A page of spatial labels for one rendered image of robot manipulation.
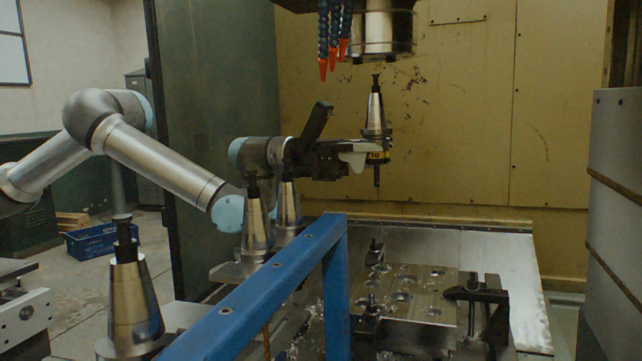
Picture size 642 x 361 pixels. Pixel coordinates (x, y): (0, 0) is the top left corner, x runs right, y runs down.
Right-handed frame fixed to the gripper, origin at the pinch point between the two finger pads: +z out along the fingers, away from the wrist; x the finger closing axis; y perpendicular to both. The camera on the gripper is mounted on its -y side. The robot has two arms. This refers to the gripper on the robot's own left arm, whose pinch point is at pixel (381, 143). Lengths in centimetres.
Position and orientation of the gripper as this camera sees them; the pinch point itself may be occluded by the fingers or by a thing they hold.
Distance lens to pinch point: 82.1
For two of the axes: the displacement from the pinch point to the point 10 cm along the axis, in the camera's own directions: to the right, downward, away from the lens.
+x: -4.4, 1.7, -8.8
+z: 9.0, 0.3, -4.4
